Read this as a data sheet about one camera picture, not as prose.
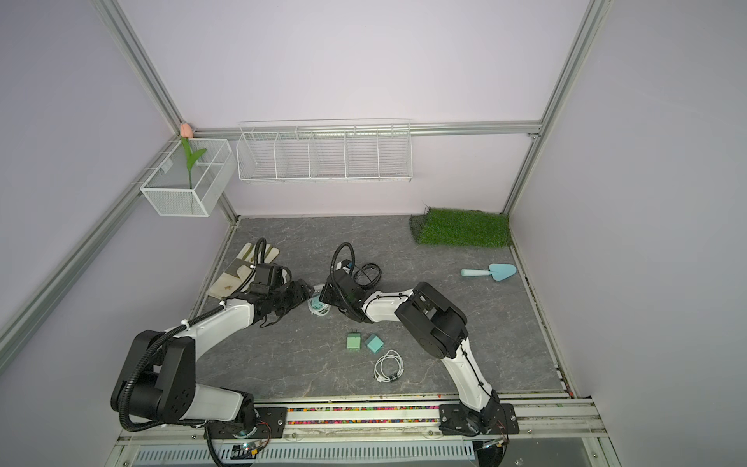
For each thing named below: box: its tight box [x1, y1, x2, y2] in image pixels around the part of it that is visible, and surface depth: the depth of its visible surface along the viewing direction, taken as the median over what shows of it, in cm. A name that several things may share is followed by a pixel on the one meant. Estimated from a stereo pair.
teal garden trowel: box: [460, 263, 518, 282], surface depth 104 cm
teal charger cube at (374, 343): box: [364, 333, 385, 355], surface depth 86 cm
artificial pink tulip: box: [179, 122, 208, 189], surface depth 92 cm
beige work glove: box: [207, 242, 281, 300], surface depth 104 cm
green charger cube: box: [346, 331, 362, 351], surface depth 88 cm
